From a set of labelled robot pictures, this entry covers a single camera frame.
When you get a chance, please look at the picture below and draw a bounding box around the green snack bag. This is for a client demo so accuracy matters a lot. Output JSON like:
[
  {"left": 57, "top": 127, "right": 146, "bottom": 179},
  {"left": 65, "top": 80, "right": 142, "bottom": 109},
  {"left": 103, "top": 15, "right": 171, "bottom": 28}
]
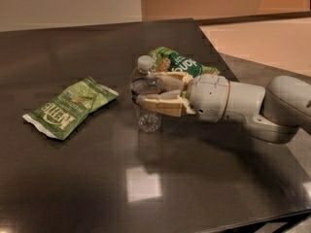
[{"left": 149, "top": 47, "right": 220, "bottom": 78}]

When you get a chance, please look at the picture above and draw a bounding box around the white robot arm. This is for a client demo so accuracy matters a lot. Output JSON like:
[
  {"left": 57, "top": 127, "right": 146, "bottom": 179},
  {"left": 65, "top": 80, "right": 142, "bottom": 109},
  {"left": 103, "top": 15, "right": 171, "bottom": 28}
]
[{"left": 135, "top": 72, "right": 311, "bottom": 144}]

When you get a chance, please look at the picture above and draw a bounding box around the green Kettle chip bag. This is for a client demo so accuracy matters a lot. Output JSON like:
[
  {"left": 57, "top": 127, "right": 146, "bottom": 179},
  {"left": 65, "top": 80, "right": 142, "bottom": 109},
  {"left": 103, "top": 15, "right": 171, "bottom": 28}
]
[{"left": 22, "top": 78, "right": 119, "bottom": 140}]

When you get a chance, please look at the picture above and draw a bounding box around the clear plastic water bottle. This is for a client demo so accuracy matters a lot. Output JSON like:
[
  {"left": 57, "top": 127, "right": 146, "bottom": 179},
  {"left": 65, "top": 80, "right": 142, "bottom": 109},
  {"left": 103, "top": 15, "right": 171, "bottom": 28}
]
[{"left": 130, "top": 55, "right": 163, "bottom": 133}]

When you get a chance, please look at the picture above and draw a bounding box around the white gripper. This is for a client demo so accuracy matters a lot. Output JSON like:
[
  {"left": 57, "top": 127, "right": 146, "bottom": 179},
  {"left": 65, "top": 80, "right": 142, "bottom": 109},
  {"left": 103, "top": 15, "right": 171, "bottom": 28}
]
[{"left": 136, "top": 72, "right": 229, "bottom": 122}]

